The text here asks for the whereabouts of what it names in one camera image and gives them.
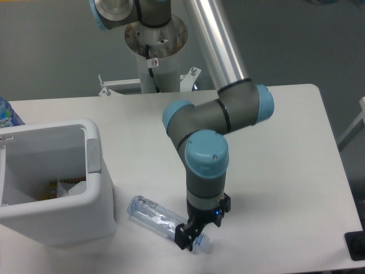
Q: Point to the clear plastic water bottle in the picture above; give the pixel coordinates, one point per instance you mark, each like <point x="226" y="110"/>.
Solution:
<point x="155" y="216"/>

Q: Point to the yellow blue snack wrapper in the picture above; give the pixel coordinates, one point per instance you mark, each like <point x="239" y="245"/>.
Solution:
<point x="52" y="187"/>

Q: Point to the blue labelled bottle at edge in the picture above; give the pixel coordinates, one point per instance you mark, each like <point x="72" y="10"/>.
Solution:
<point x="9" y="117"/>

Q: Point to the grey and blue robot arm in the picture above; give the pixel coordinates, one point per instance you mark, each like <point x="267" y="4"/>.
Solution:
<point x="197" y="132"/>

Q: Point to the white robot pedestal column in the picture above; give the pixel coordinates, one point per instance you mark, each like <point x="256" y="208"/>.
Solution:
<point x="157" y="53"/>

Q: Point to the white plastic trash can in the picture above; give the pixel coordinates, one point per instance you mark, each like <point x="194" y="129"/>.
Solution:
<point x="34" y="155"/>

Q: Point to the white paper bag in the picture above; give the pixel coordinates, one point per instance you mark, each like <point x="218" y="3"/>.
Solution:
<point x="70" y="189"/>

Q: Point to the white frame at right edge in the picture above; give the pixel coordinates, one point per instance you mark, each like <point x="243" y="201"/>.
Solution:
<point x="353" y="129"/>

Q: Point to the black clamp at table edge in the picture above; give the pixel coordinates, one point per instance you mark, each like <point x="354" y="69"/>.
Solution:
<point x="355" y="245"/>

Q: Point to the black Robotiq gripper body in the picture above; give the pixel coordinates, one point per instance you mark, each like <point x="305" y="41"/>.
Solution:
<point x="214" y="214"/>

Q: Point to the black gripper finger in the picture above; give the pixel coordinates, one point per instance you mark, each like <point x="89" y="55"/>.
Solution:
<point x="189" y="235"/>

